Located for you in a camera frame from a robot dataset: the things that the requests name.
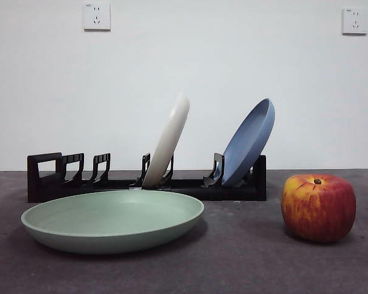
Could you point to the pale green plate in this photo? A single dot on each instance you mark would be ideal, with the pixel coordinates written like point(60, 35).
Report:
point(110, 220)

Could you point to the red yellow apple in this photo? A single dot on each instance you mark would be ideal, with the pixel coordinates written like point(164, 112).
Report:
point(319, 211)

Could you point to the beige plate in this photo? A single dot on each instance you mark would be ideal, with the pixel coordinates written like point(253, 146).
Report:
point(170, 137)

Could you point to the blue plate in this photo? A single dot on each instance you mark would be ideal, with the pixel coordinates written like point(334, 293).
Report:
point(246, 144)

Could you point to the black plate rack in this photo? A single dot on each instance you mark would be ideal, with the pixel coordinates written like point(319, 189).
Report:
point(233, 193)

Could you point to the white wall socket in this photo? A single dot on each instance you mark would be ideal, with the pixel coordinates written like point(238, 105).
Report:
point(355, 21)
point(97, 16)

